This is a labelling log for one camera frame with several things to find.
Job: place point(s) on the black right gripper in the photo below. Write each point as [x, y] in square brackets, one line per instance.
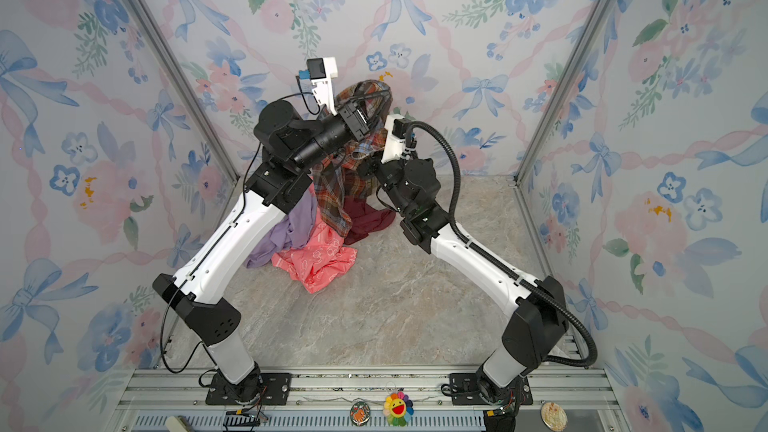
[379, 167]

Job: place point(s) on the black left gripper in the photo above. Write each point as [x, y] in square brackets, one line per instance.
[358, 129]

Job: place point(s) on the plaid tartan cloth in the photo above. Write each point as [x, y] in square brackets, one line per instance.
[336, 180]

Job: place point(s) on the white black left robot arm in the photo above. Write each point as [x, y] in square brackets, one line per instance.
[291, 147]

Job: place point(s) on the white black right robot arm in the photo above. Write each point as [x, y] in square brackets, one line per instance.
[534, 326]

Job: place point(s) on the maroon cloth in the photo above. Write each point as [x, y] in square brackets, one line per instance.
[365, 219]

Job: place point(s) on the pink patterned cloth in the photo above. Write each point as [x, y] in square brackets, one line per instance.
[324, 258]

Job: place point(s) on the lavender purple cloth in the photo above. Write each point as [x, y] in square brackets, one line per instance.
[292, 232]

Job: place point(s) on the rainbow smiling flower toy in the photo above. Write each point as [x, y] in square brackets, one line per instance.
[398, 409]

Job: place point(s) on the round beige disc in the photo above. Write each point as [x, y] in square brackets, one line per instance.
[554, 416]

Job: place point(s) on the white object at bottom edge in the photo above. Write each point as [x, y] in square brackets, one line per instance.
[177, 424]

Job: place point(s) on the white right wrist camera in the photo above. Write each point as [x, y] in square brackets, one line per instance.
[395, 145]

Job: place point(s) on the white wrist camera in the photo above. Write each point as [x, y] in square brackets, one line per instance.
[320, 73]
[395, 145]

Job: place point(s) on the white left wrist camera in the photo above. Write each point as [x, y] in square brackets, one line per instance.
[320, 73]

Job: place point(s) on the aluminium corner post left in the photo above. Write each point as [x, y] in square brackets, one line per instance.
[173, 70]

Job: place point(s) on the aluminium corner post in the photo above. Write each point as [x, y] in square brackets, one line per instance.
[577, 58]
[173, 70]

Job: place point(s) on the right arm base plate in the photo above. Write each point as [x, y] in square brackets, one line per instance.
[468, 389]

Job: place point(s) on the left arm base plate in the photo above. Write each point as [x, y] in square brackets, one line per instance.
[270, 387]

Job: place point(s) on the aluminium corner post right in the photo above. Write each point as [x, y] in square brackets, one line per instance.
[577, 58]

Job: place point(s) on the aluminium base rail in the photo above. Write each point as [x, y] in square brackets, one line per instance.
[320, 399]

